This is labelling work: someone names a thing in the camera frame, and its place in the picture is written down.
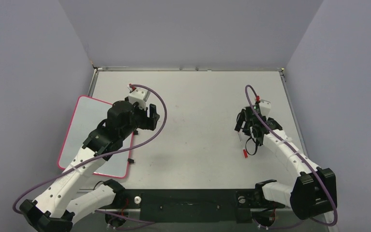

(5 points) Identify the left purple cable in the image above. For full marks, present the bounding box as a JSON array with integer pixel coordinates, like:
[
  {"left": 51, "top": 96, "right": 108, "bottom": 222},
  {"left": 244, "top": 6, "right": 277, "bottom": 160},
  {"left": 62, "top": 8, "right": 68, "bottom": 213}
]
[{"left": 13, "top": 84, "right": 168, "bottom": 215}]

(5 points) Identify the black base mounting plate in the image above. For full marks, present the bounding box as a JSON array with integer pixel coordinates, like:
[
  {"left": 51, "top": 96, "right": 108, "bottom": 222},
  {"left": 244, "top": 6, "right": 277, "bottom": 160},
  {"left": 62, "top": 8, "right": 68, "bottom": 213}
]
[{"left": 104, "top": 189, "right": 285, "bottom": 223}]

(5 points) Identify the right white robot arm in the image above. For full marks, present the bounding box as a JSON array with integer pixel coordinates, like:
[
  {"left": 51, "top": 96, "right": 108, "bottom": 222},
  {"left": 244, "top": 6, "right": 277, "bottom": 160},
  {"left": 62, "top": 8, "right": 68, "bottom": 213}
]
[{"left": 235, "top": 104, "right": 337, "bottom": 220}]

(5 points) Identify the purple cable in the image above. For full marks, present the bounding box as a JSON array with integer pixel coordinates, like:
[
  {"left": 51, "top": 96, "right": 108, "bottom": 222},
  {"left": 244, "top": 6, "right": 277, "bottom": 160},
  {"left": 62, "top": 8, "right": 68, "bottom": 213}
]
[
  {"left": 245, "top": 85, "right": 339, "bottom": 227},
  {"left": 13, "top": 84, "right": 168, "bottom": 215}
]

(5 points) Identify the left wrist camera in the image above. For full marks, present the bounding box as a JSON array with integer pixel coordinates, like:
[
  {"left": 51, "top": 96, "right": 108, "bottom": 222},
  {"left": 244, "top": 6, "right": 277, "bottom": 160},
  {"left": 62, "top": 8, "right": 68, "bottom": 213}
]
[{"left": 128, "top": 85, "right": 150, "bottom": 111}]

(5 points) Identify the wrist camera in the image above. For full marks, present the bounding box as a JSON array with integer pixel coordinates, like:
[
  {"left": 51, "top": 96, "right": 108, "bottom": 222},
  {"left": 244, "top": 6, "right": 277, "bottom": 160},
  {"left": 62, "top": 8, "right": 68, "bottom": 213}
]
[
  {"left": 128, "top": 85, "right": 150, "bottom": 111},
  {"left": 255, "top": 96, "right": 271, "bottom": 118}
]

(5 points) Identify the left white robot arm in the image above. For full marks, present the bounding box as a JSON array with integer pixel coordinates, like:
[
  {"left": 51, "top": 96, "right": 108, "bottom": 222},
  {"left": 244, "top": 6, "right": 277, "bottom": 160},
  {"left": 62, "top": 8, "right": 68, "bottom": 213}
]
[{"left": 13, "top": 99, "right": 160, "bottom": 232}]

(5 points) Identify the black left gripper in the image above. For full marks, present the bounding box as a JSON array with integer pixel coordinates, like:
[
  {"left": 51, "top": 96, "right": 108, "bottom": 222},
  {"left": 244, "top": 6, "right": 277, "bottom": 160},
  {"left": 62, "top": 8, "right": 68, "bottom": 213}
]
[{"left": 120, "top": 101, "right": 159, "bottom": 140}]

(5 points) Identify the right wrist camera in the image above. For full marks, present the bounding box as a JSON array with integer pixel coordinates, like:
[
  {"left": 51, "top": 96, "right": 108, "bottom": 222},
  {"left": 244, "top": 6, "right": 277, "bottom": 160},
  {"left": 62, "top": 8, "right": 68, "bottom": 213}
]
[{"left": 255, "top": 96, "right": 271, "bottom": 118}]

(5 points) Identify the pink framed whiteboard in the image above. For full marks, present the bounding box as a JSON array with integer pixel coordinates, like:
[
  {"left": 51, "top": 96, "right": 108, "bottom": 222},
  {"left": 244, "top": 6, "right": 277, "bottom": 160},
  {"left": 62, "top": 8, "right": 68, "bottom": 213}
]
[{"left": 57, "top": 96, "right": 130, "bottom": 179}]

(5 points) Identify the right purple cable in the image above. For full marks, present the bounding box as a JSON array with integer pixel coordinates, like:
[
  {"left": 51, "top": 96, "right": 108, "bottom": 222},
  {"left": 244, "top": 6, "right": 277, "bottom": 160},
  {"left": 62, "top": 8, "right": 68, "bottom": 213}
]
[{"left": 245, "top": 85, "right": 339, "bottom": 227}]

